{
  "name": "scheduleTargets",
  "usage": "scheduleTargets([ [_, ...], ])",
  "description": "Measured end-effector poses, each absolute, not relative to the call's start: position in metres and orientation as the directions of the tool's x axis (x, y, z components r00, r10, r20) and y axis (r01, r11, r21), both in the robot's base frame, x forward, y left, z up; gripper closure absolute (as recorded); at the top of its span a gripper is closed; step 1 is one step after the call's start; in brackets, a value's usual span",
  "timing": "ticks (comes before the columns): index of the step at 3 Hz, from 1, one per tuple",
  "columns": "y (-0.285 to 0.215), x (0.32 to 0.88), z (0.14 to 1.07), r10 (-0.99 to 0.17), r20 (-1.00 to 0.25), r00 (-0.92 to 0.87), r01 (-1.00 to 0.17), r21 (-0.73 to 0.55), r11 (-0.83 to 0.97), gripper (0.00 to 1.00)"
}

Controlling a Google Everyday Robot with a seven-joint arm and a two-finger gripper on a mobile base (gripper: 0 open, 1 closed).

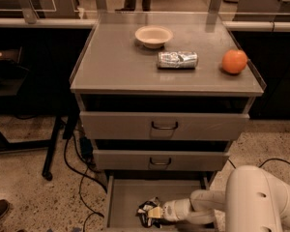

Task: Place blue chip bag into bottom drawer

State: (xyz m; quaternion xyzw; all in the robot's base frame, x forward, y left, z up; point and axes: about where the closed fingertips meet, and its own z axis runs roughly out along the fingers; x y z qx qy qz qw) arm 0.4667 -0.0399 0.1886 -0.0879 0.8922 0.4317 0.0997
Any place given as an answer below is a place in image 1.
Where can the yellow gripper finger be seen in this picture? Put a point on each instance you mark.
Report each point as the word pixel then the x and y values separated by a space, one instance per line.
pixel 156 212

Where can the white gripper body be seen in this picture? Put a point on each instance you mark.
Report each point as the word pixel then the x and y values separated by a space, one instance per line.
pixel 169 210

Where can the blue chip bag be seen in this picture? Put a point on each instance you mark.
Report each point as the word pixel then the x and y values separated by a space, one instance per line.
pixel 143 210

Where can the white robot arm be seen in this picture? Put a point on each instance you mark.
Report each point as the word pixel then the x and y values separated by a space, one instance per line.
pixel 254 201

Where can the bottom grey drawer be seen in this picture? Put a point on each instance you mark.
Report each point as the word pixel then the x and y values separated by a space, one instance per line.
pixel 125 195

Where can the grey drawer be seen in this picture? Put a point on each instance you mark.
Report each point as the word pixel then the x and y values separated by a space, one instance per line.
pixel 159 160
pixel 125 195
pixel 163 126

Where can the middle grey drawer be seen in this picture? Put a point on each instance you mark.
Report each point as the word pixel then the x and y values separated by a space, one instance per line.
pixel 159 160

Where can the top grey drawer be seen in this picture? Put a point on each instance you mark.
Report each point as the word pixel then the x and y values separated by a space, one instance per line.
pixel 163 126

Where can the grey drawer cabinet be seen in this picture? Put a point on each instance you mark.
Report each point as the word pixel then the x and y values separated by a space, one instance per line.
pixel 117 73

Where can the black power adapter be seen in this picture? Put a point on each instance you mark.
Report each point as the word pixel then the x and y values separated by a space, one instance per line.
pixel 86 148

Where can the silver soda can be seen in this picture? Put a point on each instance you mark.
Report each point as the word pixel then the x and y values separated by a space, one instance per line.
pixel 177 60

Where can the orange fruit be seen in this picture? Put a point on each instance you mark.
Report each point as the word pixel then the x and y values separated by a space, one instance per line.
pixel 234 61

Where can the beige paper bowl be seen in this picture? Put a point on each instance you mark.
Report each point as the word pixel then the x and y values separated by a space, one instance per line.
pixel 153 36

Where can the black side table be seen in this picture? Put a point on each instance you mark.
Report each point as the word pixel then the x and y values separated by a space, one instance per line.
pixel 33 84

